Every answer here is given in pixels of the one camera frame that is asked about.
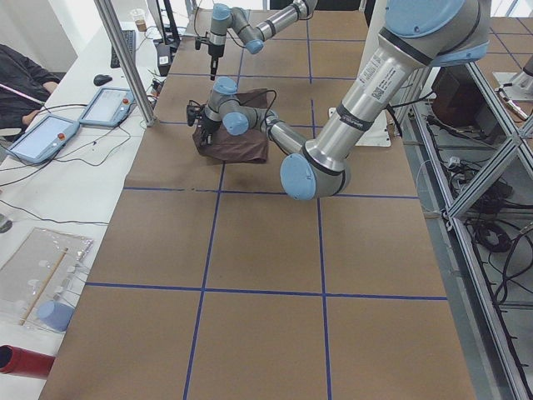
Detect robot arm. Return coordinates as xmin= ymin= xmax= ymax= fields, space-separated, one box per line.
xmin=195 ymin=0 xmax=317 ymax=81
xmin=195 ymin=0 xmax=491 ymax=200

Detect blue plastic cup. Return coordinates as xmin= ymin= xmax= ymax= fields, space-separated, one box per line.
xmin=37 ymin=300 xmax=74 ymax=332

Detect near blue teach pendant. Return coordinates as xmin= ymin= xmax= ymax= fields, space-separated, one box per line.
xmin=7 ymin=114 xmax=80 ymax=164

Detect aluminium frame rack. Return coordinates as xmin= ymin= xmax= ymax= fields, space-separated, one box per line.
xmin=395 ymin=53 xmax=532 ymax=399

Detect blue teach pendant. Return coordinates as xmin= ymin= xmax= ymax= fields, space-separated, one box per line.
xmin=78 ymin=87 xmax=135 ymax=128
xmin=7 ymin=114 xmax=80 ymax=164

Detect aluminium frame post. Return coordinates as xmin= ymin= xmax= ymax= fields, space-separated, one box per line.
xmin=94 ymin=0 xmax=156 ymax=127

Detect clear plastic tray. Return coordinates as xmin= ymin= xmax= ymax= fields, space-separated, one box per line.
xmin=1 ymin=228 xmax=93 ymax=332

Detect brown t-shirt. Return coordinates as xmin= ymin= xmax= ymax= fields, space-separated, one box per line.
xmin=192 ymin=88 xmax=269 ymax=163

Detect red cylinder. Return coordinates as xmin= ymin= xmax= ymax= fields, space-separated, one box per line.
xmin=1 ymin=345 xmax=55 ymax=379

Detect wooden stick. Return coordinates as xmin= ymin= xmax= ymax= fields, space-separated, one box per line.
xmin=18 ymin=247 xmax=68 ymax=326

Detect far blue teach pendant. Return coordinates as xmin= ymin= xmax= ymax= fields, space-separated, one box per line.
xmin=78 ymin=87 xmax=135 ymax=128

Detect black computer mouse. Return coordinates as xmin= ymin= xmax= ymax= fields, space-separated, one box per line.
xmin=93 ymin=74 xmax=112 ymax=87

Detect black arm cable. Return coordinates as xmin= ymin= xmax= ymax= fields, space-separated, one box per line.
xmin=237 ymin=88 xmax=279 ymax=131

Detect seated person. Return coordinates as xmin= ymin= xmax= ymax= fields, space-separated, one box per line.
xmin=1 ymin=44 xmax=61 ymax=143

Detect drink cup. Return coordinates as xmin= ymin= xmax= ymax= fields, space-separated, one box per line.
xmin=130 ymin=8 xmax=147 ymax=33

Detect black keyboard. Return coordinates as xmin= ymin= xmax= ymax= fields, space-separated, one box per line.
xmin=110 ymin=29 xmax=137 ymax=69

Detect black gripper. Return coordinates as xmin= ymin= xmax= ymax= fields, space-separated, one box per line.
xmin=208 ymin=42 xmax=225 ymax=81
xmin=198 ymin=117 xmax=219 ymax=145

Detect black power box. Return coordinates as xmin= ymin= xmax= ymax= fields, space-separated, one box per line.
xmin=156 ymin=42 xmax=172 ymax=77

